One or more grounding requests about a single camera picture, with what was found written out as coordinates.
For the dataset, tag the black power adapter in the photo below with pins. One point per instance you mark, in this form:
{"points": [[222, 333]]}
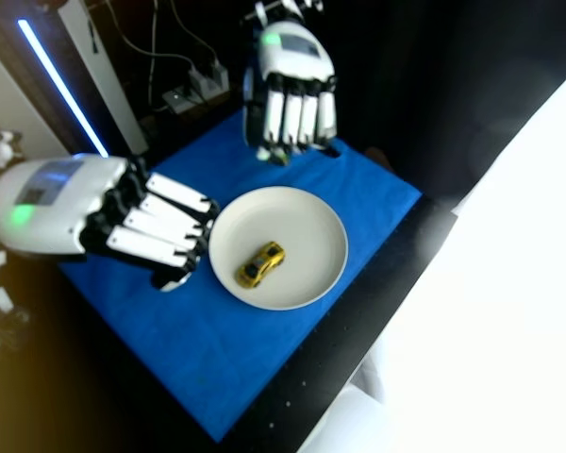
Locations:
{"points": [[179, 100]]}

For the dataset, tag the white round plate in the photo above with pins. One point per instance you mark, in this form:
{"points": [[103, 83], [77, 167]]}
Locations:
{"points": [[302, 226]]}

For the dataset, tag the yellow toy car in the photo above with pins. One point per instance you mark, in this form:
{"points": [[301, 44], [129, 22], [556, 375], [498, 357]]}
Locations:
{"points": [[260, 266]]}

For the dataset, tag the blue cloth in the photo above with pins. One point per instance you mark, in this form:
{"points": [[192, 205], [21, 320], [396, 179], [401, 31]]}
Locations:
{"points": [[193, 340]]}

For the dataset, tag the white power strip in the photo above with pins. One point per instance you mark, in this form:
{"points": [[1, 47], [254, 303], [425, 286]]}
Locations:
{"points": [[208, 82]]}

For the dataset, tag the green toy car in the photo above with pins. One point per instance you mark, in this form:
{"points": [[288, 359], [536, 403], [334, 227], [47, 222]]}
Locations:
{"points": [[276, 158]]}

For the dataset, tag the white upright panel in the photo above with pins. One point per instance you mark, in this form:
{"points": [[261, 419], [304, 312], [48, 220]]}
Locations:
{"points": [[108, 85]]}

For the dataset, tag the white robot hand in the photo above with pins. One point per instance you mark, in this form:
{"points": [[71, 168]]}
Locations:
{"points": [[52, 212], [292, 52]]}

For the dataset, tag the blue-white light strip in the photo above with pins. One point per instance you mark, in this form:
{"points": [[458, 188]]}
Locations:
{"points": [[61, 89]]}

